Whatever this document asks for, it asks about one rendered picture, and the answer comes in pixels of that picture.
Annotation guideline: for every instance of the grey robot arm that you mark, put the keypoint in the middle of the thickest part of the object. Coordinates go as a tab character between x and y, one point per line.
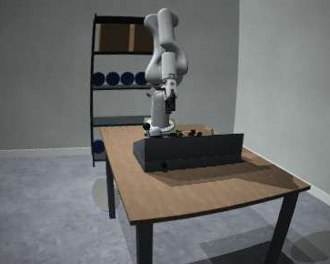
173	60

